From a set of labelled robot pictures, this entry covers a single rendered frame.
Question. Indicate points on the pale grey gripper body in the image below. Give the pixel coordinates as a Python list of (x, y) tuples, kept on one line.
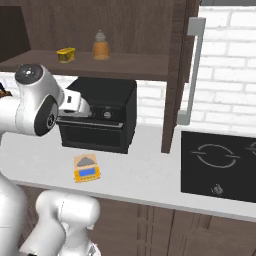
[(84, 107)]

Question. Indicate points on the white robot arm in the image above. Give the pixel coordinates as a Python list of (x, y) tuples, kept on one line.
[(30, 106)]

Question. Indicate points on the yellow canned food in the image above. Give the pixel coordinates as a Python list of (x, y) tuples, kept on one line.
[(66, 55)]

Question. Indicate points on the dark wood cabinet door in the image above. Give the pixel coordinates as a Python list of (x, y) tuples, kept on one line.
[(175, 66)]

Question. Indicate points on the black toaster oven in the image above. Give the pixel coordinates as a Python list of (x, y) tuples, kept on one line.
[(110, 100)]

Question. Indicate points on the brown honey bottle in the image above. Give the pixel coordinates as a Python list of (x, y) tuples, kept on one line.
[(101, 48)]

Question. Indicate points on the dark orange object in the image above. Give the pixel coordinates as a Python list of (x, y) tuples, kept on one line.
[(3, 90)]

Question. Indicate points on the black hob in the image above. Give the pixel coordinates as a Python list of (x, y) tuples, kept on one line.
[(213, 166)]

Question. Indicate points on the dark wood base cabinets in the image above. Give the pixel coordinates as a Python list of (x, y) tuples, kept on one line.
[(166, 230)]

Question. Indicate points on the grey range hood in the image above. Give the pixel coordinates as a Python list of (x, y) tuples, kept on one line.
[(230, 2)]

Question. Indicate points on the dark wood wall cabinet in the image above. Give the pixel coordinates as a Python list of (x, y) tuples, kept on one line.
[(126, 30)]

